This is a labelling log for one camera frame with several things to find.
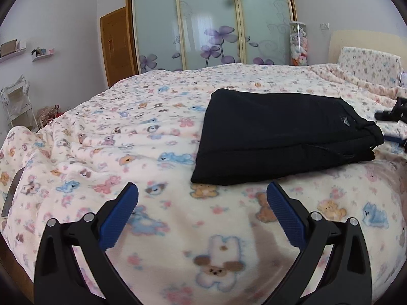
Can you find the brown wooden door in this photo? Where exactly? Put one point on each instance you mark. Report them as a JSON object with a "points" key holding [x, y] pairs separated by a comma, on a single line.
{"points": [[115, 46]]}

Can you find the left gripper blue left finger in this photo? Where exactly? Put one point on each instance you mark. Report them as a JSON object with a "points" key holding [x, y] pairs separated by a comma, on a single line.
{"points": [[58, 277]]}

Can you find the white metal shelf rack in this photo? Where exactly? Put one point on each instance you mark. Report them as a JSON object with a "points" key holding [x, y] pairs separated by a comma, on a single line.
{"points": [[17, 105]]}

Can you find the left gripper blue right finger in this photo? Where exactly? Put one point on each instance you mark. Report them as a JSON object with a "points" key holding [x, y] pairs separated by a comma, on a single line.
{"points": [[347, 278]]}

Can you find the pink basket of items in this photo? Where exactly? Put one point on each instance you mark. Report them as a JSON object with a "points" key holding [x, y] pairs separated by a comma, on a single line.
{"points": [[47, 114]]}

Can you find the frosted glass sliding wardrobe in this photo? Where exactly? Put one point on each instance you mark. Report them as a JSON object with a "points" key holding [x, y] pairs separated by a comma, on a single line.
{"points": [[180, 35]]}

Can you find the white wall socket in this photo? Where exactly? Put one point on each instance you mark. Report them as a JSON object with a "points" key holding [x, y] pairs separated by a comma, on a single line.
{"points": [[324, 26]]}

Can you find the cartoon print pillow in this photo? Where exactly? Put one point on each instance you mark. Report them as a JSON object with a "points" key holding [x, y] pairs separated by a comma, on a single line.
{"points": [[380, 68]]}

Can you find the clear tube of plush toys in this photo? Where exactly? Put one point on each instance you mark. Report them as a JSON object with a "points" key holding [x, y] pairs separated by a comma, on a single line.
{"points": [[298, 44]]}

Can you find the wall shelf with items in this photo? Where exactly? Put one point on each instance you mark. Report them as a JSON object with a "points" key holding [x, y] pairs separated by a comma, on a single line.
{"points": [[41, 53]]}

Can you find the cartoon print fleece blanket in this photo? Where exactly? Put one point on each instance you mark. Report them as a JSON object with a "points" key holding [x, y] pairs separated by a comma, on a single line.
{"points": [[184, 243]]}

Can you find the black smartphone beige case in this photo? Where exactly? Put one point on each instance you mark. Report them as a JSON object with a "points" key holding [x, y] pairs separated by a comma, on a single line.
{"points": [[11, 193]]}

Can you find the black pants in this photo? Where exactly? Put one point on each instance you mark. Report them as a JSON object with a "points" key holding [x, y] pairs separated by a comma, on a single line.
{"points": [[250, 137]]}

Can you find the cream headboard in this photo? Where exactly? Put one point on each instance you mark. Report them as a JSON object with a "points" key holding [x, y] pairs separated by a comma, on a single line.
{"points": [[381, 41]]}

